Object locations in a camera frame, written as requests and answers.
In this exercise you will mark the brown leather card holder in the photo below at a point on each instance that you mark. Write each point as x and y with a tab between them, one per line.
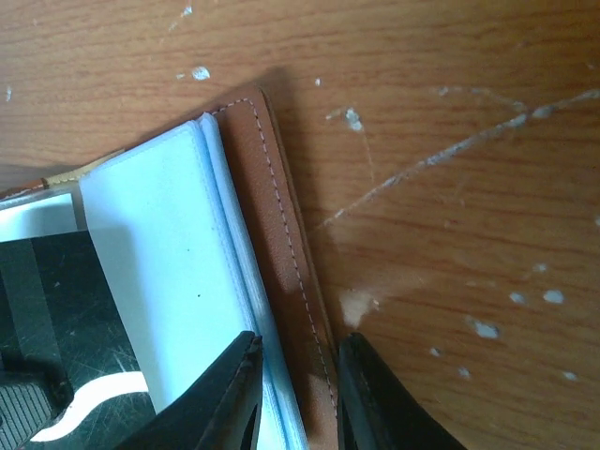
199	237

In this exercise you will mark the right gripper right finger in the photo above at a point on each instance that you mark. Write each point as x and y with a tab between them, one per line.
375	410

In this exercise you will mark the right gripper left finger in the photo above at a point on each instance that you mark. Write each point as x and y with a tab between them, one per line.
221	410

